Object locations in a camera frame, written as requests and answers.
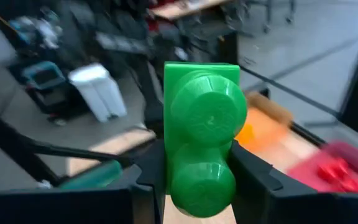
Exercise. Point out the teal translucent plastic bin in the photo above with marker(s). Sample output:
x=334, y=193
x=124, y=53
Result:
x=95, y=177

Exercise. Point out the blue teach pendant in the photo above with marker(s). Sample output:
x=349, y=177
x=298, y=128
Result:
x=42, y=76

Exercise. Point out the green toy block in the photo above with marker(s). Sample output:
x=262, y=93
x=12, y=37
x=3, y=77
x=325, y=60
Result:
x=204, y=124

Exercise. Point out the white waste bin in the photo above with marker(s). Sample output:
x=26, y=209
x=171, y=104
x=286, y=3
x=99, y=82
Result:
x=98, y=90

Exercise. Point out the red translucent plastic bin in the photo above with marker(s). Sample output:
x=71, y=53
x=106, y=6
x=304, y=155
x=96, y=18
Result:
x=306, y=168

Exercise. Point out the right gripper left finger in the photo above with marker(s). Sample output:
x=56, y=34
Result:
x=151, y=186

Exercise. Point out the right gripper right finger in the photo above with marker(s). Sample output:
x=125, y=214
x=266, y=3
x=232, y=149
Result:
x=259, y=193

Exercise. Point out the wooden background table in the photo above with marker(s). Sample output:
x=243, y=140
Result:
x=182, y=7

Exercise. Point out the orange translucent plastic bin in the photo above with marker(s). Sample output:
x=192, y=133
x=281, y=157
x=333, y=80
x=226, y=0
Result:
x=266, y=130

